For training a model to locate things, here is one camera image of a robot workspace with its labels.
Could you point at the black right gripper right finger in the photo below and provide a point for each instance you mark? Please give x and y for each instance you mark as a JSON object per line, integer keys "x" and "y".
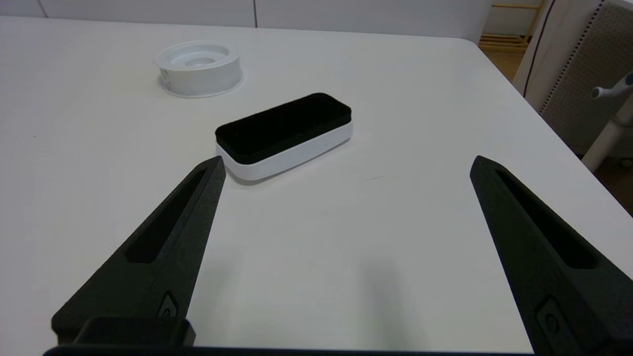
{"x": 554, "y": 257}

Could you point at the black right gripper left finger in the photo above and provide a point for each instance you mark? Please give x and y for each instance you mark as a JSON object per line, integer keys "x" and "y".
{"x": 158, "y": 267}

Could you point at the white side table leg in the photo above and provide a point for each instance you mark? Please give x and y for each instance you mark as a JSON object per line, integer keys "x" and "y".
{"x": 610, "y": 138}

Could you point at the black and white board eraser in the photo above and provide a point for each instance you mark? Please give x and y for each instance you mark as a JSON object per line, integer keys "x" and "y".
{"x": 284, "y": 133}

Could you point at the white pegboard partition panel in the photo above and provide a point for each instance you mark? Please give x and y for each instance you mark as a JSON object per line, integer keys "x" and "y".
{"x": 588, "y": 64}

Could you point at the white round tape roll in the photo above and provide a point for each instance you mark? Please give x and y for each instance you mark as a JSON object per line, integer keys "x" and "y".
{"x": 199, "y": 69}

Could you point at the wooden slatted rack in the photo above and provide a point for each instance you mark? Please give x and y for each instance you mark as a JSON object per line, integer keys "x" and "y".
{"x": 509, "y": 34}

